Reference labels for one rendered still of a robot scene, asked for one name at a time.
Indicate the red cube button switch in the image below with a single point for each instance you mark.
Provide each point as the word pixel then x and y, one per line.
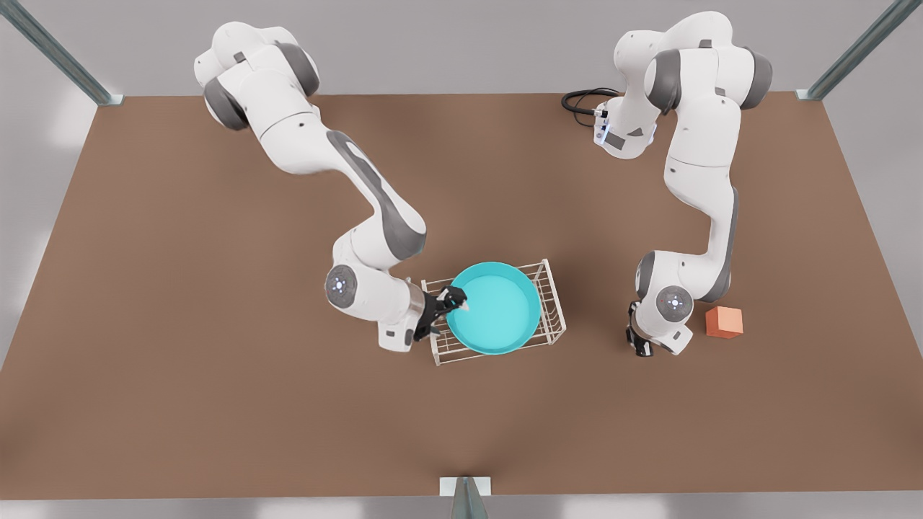
pixel 723 322

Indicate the turquoise round plate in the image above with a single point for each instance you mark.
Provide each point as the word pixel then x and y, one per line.
pixel 495 308

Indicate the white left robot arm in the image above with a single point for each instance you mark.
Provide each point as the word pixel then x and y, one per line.
pixel 696 130

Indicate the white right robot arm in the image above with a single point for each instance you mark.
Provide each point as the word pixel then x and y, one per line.
pixel 303 137

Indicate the silver frame post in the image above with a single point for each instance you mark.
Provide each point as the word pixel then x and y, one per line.
pixel 466 497
pixel 858 49
pixel 58 52

